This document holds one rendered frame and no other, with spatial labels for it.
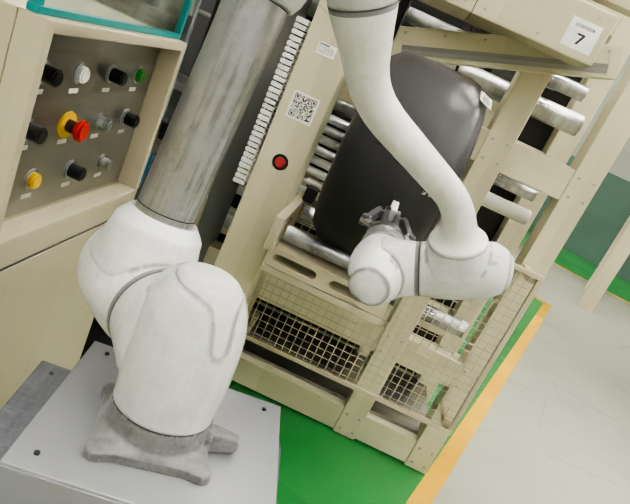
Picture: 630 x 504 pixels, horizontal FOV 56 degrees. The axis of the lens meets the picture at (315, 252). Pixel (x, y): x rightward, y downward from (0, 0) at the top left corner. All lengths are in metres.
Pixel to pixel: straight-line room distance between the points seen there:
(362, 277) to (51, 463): 0.55
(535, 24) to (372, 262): 1.08
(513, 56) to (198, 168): 1.31
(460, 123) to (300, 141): 0.44
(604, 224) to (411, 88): 9.35
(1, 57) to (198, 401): 0.57
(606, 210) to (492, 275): 9.68
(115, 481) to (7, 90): 0.58
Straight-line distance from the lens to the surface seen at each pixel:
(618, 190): 10.72
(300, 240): 1.63
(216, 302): 0.83
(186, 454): 0.93
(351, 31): 0.88
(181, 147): 0.96
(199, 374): 0.84
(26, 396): 1.20
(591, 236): 10.76
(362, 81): 0.91
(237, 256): 1.77
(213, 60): 0.95
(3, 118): 1.03
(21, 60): 1.00
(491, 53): 2.04
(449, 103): 1.52
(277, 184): 1.69
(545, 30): 1.93
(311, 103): 1.65
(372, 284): 1.04
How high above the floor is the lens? 1.40
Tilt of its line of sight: 18 degrees down
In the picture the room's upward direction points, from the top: 25 degrees clockwise
